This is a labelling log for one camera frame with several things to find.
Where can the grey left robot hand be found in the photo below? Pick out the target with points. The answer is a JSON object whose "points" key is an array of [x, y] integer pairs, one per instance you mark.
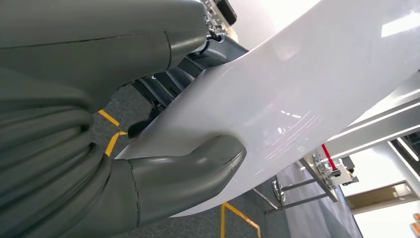
{"points": [[82, 49]]}

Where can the yellow tape square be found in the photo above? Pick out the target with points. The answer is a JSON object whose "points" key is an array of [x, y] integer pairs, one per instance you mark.
{"points": [[223, 223]]}

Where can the white box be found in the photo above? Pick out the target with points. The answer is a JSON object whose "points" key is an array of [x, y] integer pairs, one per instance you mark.
{"points": [[343, 174]]}

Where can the chrome stanchion base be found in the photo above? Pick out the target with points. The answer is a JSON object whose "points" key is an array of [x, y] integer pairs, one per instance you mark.
{"points": [[278, 191]]}

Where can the steel workbench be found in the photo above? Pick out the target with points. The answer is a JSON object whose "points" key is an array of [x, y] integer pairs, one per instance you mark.
{"points": [[323, 185]]}

